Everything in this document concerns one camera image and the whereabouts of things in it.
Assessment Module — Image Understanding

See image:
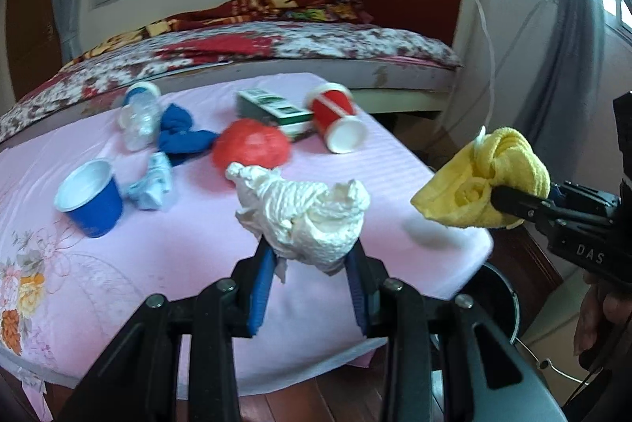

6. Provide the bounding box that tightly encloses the yellow cloth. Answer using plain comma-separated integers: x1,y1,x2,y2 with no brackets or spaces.
411,128,551,228

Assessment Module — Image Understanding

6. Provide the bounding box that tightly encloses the white tissue paper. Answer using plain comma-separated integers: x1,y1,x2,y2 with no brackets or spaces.
225,162,371,280

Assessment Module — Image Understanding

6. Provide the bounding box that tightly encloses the light blue wrapper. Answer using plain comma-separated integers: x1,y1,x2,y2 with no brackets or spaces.
125,151,173,211

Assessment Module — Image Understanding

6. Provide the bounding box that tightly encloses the red plastic bag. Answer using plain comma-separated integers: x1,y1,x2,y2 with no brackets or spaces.
211,118,292,171

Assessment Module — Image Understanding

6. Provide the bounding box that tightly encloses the dark blue cloth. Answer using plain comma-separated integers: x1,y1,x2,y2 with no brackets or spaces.
158,103,218,166

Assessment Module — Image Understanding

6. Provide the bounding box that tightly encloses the green white carton box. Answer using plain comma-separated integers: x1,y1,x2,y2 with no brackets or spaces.
236,88,313,141

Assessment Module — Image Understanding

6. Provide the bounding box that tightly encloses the red paper cup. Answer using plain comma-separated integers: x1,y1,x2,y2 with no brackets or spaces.
305,83,367,154

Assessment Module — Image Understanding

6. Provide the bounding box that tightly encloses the clear plastic bag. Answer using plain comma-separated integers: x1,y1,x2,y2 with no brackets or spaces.
118,94,162,152

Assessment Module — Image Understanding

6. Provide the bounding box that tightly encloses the blue patterned paper cup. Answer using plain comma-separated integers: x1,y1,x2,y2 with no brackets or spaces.
122,81,162,106

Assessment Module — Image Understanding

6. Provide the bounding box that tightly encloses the person's right hand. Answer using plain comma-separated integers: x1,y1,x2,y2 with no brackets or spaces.
573,272,631,356

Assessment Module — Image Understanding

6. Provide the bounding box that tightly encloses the grey curtain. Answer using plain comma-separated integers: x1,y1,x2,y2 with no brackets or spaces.
515,0,605,182

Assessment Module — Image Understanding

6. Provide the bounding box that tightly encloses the bed with floral quilt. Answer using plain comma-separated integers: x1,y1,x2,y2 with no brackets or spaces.
1,21,462,141

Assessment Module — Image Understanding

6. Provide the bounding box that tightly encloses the red patterned blanket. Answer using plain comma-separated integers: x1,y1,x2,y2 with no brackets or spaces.
67,0,372,66

